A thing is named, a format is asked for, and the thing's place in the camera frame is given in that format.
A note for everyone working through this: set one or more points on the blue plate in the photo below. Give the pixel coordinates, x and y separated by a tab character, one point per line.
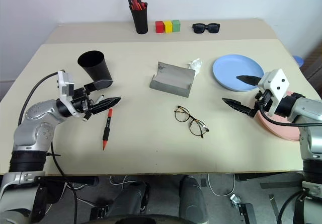
234	68

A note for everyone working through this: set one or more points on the red wooden block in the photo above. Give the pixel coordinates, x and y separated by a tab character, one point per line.
159	27

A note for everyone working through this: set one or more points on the pink plate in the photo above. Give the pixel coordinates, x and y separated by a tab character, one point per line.
276	131

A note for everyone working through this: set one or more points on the tortoiseshell eyeglasses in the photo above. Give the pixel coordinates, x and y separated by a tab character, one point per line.
181	117

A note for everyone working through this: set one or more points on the black pen cup with pens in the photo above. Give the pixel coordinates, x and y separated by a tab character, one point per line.
141	21

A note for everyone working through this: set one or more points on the black sunglasses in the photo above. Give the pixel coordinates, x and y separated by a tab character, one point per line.
200	28

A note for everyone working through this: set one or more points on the dark grey rounded leg shape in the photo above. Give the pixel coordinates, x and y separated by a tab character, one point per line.
128	198
192	198

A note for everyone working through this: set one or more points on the blue round container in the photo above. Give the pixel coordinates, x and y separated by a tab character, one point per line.
299	61

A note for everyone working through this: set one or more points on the white pen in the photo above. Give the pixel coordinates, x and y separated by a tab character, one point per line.
99	99

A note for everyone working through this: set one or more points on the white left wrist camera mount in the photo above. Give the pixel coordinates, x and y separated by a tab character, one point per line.
66	83

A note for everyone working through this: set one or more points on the red and black pen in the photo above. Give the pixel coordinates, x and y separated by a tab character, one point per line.
144	5
132	5

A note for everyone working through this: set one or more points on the small metal bracket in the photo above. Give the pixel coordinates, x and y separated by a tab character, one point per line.
235	200

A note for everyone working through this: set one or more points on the white paper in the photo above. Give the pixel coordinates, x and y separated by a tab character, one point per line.
195	65

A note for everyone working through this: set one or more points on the black table frame bar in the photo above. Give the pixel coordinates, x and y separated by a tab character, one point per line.
75	181

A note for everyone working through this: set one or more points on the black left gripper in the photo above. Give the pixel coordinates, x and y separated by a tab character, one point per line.
81	102

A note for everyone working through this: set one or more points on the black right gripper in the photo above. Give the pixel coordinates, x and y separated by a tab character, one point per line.
264	99

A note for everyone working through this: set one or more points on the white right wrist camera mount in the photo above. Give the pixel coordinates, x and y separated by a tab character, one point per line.
275	83

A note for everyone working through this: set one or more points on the grey glasses case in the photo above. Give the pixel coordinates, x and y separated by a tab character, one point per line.
172	80

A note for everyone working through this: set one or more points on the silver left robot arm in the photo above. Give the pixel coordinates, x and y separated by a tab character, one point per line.
37	113

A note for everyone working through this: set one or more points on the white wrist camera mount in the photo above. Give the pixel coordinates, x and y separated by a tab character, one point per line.
275	83
66	83

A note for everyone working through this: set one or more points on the red pen with black grip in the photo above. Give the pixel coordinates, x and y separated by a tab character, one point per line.
107	128

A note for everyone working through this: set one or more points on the yellow wooden block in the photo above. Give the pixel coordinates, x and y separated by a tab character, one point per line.
168	27

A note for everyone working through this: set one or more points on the green wooden block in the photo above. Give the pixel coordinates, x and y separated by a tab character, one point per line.
176	26

